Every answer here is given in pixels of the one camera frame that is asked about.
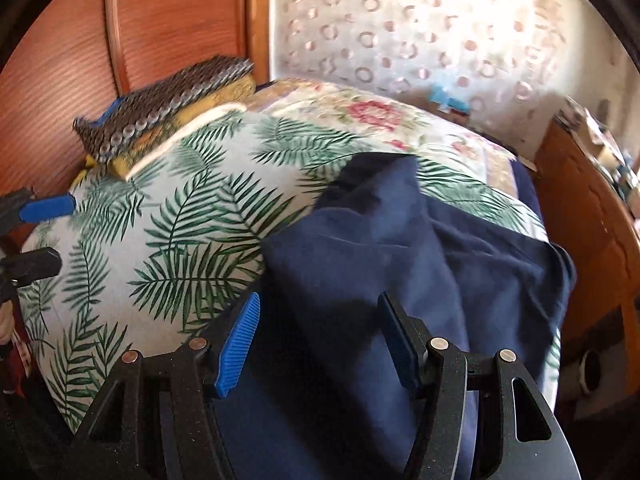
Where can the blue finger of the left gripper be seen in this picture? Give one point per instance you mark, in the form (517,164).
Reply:
(44,209)
(35,264)

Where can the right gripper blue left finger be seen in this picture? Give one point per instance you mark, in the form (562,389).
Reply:
(234,351)

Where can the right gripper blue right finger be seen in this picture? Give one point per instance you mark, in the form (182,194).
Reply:
(403,341)

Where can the navy blue printed t-shirt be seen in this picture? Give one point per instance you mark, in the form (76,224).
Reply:
(319,396)

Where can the yellow patterned pillow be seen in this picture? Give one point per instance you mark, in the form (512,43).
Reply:
(156,142)

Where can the floral and palm-leaf bedspread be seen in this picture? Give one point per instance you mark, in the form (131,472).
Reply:
(149,261)

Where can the grey waste bin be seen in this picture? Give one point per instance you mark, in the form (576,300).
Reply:
(581,377)

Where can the wooden headboard wardrobe panel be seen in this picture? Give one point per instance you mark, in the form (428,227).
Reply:
(61,59)

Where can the long wooden cabinet desk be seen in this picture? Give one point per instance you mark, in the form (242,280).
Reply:
(584,215)

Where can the blue tissue box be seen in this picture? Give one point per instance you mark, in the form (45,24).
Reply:
(442,99)

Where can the circle-patterned sheer curtain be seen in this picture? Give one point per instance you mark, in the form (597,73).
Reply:
(511,62)

